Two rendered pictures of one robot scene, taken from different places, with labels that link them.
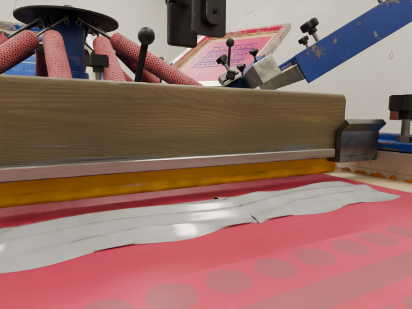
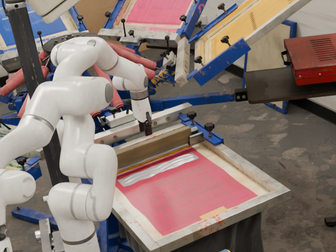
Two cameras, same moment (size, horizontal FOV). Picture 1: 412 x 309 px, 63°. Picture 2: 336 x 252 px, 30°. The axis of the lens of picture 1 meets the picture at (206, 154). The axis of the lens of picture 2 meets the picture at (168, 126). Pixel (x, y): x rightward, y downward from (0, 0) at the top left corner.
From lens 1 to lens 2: 241 cm
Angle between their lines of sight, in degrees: 20
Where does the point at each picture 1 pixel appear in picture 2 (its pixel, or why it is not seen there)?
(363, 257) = (174, 177)
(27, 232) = (126, 179)
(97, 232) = (136, 178)
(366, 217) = (183, 167)
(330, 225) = (174, 171)
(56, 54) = not seen: hidden behind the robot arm
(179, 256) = (149, 180)
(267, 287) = (159, 183)
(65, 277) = (135, 185)
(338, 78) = not seen: outside the picture
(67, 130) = (125, 159)
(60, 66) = not seen: hidden behind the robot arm
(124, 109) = (134, 152)
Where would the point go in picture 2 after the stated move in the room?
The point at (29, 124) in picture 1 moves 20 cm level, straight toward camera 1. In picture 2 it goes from (120, 160) to (139, 180)
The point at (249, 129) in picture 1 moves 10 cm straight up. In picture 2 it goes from (162, 146) to (159, 126)
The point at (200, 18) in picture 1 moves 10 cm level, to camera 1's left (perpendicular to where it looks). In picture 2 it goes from (146, 133) to (123, 135)
